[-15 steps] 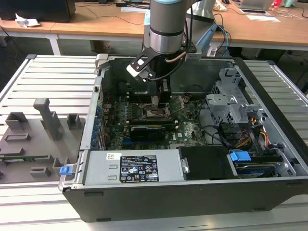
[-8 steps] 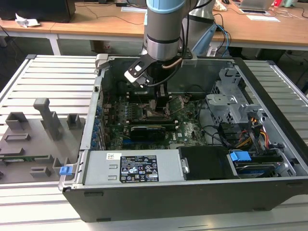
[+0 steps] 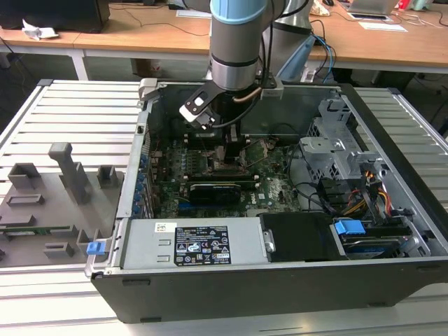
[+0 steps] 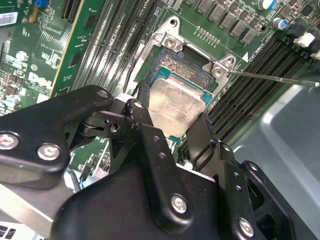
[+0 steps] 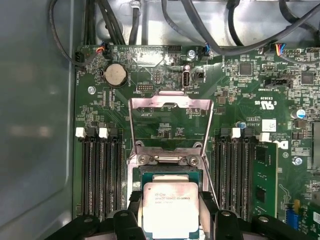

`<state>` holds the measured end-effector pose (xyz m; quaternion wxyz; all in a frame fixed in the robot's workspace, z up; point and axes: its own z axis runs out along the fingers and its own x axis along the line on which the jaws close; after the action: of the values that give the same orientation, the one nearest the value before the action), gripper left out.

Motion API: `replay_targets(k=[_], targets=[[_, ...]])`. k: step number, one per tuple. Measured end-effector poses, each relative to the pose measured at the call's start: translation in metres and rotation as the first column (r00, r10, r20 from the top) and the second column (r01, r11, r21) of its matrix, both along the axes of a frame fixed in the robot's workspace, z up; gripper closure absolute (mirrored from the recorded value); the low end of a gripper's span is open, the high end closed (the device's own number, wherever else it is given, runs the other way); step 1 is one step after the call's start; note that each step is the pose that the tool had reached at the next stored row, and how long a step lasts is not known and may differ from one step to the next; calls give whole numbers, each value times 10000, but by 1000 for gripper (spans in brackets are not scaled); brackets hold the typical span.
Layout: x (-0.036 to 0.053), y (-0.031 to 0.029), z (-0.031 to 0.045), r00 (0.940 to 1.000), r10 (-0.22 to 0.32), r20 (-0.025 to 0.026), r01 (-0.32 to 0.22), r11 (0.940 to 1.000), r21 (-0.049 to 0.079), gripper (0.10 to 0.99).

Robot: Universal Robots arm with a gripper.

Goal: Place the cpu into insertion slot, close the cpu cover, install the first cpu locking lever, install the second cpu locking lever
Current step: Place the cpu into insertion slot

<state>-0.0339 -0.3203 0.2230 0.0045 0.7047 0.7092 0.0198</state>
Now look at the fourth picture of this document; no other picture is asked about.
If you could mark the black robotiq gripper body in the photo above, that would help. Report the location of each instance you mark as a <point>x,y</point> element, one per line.
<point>112,212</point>

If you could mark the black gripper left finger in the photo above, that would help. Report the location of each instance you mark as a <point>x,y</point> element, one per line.
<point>37,120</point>

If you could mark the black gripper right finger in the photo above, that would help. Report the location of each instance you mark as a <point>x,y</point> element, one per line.
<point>232,160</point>

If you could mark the silver square CPU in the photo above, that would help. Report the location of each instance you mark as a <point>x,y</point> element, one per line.
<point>175,102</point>

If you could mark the thin metal locking lever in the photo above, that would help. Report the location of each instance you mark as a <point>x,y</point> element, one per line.
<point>262,76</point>

